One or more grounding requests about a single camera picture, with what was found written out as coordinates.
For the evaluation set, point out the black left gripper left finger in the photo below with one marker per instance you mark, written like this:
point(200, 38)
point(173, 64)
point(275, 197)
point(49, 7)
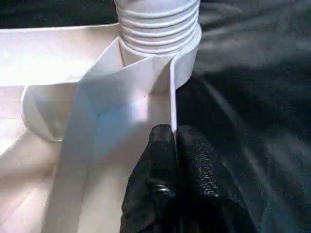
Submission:
point(150, 189)

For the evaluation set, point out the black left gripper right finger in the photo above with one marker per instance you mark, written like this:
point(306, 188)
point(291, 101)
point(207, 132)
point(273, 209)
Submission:
point(206, 189)

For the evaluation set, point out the white plastic table leg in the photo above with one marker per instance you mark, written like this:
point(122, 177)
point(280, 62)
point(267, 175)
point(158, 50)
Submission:
point(158, 24)

